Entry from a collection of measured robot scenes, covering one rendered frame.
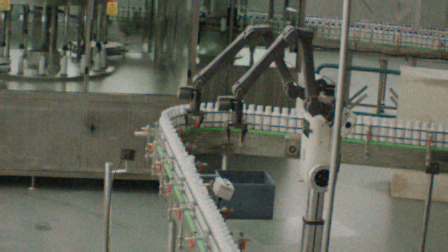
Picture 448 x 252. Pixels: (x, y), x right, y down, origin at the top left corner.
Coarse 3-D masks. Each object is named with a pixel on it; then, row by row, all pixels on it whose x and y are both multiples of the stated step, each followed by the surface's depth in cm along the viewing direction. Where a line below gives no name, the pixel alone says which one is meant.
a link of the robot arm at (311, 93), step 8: (288, 32) 481; (304, 32) 483; (312, 32) 483; (304, 40) 484; (304, 48) 486; (312, 48) 486; (304, 56) 487; (312, 56) 487; (304, 64) 488; (312, 64) 488; (304, 72) 489; (312, 72) 489; (304, 80) 491; (312, 80) 490; (312, 88) 490; (312, 96) 489; (312, 104) 489; (320, 104) 490; (312, 112) 490; (320, 112) 491
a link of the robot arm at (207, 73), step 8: (256, 32) 522; (240, 40) 525; (248, 40) 523; (232, 48) 526; (240, 48) 526; (224, 56) 526; (232, 56) 527; (216, 64) 527; (224, 64) 527; (200, 72) 529; (208, 72) 527; (216, 72) 528; (192, 80) 532
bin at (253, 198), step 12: (228, 180) 617; (240, 180) 618; (252, 180) 620; (264, 180) 619; (240, 192) 588; (252, 192) 589; (264, 192) 590; (228, 204) 588; (240, 204) 590; (252, 204) 591; (264, 204) 592; (240, 216) 591; (252, 216) 592; (264, 216) 594
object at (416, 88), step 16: (400, 80) 962; (416, 80) 912; (432, 80) 910; (400, 96) 925; (416, 96) 915; (432, 96) 913; (400, 112) 920; (416, 112) 918; (432, 112) 916; (400, 176) 932; (416, 176) 930; (400, 192) 936; (416, 192) 934; (432, 192) 931
